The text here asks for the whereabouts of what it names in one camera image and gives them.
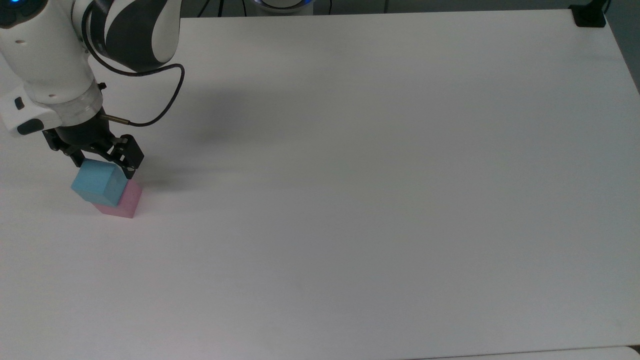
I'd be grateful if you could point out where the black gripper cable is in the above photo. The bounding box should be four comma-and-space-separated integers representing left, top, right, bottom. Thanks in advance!
80, 4, 187, 128

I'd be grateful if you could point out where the pink cube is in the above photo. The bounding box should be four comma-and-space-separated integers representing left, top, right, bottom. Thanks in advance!
94, 180, 144, 219

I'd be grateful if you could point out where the black table clamp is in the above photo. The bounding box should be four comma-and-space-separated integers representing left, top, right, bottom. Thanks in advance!
569, 0, 612, 28

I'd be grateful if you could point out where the blue cube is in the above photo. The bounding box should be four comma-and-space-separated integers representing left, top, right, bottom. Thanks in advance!
70, 159, 129, 208

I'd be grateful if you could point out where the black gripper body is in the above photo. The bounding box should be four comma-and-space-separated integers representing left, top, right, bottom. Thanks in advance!
45, 107, 126, 160

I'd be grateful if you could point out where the white robot base blue ring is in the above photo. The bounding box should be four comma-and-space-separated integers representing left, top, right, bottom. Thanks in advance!
251, 0, 316, 11

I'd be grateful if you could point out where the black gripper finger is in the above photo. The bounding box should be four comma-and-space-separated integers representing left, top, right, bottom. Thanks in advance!
42, 129, 87, 169
111, 134, 146, 180

